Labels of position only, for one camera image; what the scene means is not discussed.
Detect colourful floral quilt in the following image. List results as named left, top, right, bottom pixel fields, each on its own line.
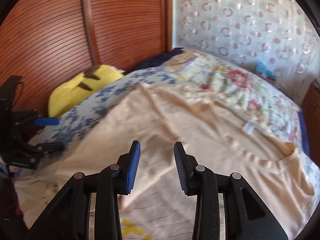
left=159, top=48, right=304, bottom=143

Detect blue plastic bag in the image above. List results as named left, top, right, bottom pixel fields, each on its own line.
left=255, top=61, right=276, bottom=80

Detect blue floral white mattress pad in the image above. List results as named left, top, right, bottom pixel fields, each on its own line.
left=30, top=64, right=319, bottom=183

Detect dark blue bed sheet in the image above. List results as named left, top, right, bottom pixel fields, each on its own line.
left=130, top=47, right=311, bottom=157

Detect circle patterned sheer curtain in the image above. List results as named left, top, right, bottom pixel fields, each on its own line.
left=172, top=0, right=319, bottom=103

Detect wooden louvred wardrobe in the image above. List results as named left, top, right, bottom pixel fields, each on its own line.
left=1, top=0, right=172, bottom=114

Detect long wooden sideboard cabinet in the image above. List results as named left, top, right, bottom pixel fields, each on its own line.
left=302, top=83, right=320, bottom=166

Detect beige printed t-shirt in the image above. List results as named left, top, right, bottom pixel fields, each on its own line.
left=16, top=84, right=319, bottom=239

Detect yellow plush toy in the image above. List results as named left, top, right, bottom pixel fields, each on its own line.
left=48, top=64, right=124, bottom=118

